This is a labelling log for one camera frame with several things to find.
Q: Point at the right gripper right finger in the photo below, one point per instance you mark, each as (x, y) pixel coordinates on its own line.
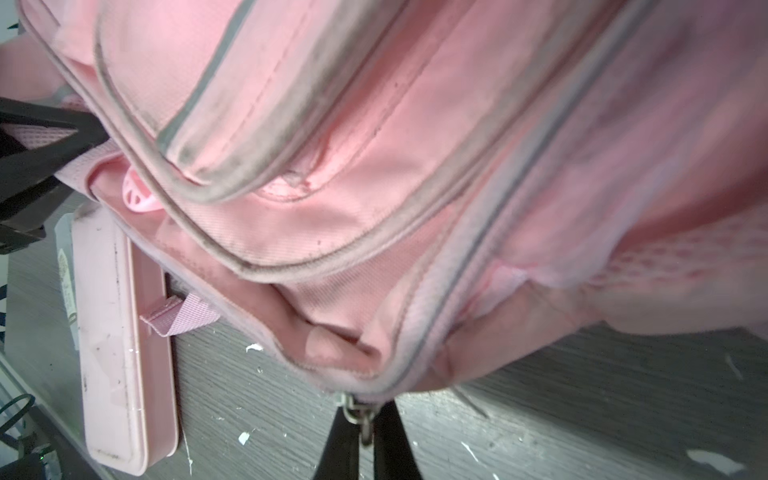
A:
(393, 456)

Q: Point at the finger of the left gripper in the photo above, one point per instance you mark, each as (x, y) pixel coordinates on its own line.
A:
(23, 215)
(37, 140)

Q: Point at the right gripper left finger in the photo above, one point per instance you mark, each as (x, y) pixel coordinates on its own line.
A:
(340, 456)

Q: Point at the pink student backpack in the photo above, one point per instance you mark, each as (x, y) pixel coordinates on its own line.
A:
(395, 196)

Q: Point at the clear plastic small case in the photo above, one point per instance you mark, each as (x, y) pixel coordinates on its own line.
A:
(64, 255)

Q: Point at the pink pencil case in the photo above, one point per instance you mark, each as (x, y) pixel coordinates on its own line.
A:
(127, 374)

